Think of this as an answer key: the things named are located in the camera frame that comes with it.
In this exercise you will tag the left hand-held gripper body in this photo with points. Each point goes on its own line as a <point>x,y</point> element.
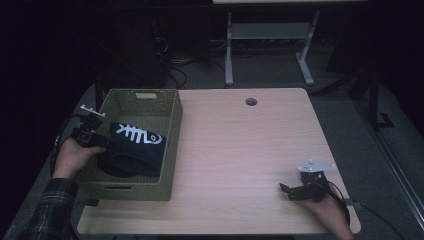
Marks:
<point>89,133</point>

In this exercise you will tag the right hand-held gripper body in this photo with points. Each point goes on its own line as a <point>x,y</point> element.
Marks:
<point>311,188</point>

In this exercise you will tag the dark blue knit garment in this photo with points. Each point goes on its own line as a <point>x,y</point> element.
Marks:
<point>133,160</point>

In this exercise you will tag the green woven basket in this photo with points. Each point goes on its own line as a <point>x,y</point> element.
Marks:
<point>140,191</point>

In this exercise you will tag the person's right hand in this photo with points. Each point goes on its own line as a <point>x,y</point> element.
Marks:
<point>328,211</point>

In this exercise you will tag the person's left hand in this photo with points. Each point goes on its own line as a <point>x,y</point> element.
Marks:
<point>71,160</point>

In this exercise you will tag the black metal stand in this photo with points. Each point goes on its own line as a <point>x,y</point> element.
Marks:
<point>373,100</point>

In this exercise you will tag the white-framed desk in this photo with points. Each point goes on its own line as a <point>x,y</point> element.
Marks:
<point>266,31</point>

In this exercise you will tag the aluminium rail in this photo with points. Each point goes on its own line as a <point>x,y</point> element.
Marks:
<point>400,180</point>

